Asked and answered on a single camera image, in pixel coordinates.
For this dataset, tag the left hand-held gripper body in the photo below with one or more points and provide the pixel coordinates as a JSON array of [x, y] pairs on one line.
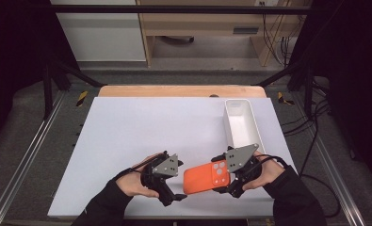
[[166, 166]]

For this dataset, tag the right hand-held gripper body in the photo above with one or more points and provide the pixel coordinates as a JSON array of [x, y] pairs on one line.
[[240, 158]]

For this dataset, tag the orange phone case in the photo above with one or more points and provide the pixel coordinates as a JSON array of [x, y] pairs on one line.
[[202, 177]]

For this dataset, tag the white plastic bin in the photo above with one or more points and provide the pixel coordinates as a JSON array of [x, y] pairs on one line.
[[241, 125]]

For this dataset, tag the person's right hand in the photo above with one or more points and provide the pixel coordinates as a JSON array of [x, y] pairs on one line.
[[270, 172]]

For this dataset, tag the person's left hand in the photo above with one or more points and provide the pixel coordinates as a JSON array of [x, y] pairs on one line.
[[132, 185]]

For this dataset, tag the white table cover sheet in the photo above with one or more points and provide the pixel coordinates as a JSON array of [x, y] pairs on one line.
[[136, 132]]

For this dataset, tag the wooden table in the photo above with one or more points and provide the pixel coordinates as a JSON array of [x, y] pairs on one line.
[[180, 91]]

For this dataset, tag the black chair leg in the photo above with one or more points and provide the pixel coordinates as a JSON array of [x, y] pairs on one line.
[[179, 39]]

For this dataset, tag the wooden desk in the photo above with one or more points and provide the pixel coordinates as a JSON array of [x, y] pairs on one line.
[[199, 23]]

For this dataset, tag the black curtain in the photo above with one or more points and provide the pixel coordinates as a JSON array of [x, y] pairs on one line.
[[14, 62], [353, 78]]

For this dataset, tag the white cabinet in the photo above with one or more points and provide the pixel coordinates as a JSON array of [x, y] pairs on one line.
[[102, 34]]

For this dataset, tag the aluminium floor rail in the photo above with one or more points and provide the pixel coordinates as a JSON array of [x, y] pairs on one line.
[[26, 157], [334, 175]]

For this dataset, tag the black frame strut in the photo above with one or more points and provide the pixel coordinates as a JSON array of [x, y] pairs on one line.
[[287, 73], [67, 73]]

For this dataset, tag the black frame bar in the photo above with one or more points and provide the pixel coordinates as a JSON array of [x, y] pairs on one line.
[[174, 8]]

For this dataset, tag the white wall socket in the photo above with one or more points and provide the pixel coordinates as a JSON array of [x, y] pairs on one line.
[[266, 2]]

